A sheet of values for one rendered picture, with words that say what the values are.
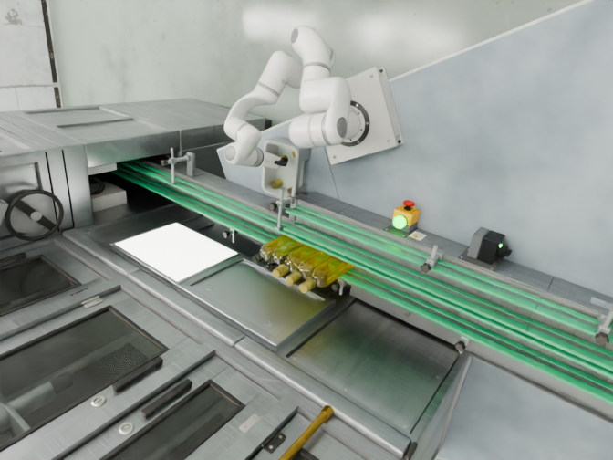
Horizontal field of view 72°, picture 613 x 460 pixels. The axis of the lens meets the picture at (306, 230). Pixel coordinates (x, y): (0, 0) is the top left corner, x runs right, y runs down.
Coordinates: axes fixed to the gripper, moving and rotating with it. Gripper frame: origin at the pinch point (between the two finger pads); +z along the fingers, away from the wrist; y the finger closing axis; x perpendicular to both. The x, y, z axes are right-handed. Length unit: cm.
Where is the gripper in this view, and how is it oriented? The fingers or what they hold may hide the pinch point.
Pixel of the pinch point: (279, 161)
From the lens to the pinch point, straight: 172.4
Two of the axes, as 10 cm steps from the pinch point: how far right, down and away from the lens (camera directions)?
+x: 2.7, -9.3, -2.3
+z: 5.4, -0.5, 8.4
